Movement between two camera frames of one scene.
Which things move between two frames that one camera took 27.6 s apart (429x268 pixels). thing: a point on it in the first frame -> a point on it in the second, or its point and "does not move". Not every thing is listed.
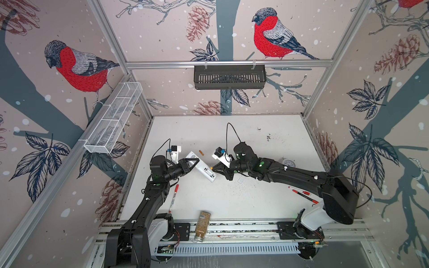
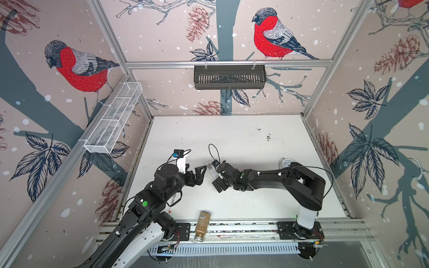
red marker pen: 175,192 does not move
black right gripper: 225,171 -> 216,184
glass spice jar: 202,226 does not move
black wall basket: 229,76 does not move
